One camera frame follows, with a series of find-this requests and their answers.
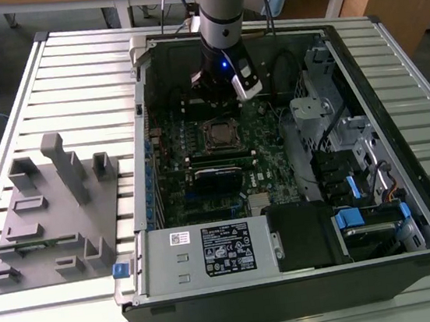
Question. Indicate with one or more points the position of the silver CPU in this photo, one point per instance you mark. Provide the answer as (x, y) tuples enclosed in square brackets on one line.
[(222, 132)]

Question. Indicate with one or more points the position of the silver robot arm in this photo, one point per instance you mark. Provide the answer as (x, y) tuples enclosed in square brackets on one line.
[(219, 7)]

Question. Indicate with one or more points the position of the CPU socket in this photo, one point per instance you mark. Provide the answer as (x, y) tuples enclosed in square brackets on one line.
[(207, 152)]

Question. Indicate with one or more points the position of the black and white webcam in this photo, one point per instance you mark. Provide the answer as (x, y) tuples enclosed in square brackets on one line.
[(247, 80), (197, 80)]

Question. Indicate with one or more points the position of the green RAM stick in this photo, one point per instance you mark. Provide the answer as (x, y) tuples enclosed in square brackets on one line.
[(223, 162), (33, 245)]

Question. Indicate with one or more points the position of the silver metal drive cage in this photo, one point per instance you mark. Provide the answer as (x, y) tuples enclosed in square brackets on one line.
[(310, 108)]

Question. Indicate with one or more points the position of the black graphics card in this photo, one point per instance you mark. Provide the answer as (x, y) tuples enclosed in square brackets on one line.
[(217, 180)]

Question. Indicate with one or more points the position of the green motherboard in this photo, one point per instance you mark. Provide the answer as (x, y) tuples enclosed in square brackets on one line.
[(275, 169)]

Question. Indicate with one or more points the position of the silver chipset heatsink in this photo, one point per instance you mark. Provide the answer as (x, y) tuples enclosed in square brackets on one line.
[(259, 200)]

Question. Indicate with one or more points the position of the blue disk carrier tab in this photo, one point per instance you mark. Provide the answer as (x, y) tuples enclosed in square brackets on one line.
[(353, 187)]

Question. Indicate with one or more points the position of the black plastic shroud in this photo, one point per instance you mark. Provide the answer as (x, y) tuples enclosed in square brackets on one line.
[(303, 236)]

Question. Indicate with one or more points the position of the hard disk in blue carrier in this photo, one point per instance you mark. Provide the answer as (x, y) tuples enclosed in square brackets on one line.
[(349, 218)]

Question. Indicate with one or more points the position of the silver power supply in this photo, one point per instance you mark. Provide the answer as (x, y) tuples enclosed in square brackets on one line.
[(161, 266)]

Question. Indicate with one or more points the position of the grey parts rack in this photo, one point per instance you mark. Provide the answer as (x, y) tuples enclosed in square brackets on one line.
[(62, 227)]

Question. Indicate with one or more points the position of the blue case latch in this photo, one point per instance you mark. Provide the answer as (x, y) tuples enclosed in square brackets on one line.
[(120, 271)]

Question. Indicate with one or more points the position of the blue bay latch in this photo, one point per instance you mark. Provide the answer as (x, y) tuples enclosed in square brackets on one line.
[(404, 210)]

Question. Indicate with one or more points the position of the black PC case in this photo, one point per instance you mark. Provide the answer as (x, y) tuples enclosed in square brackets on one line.
[(256, 309)]

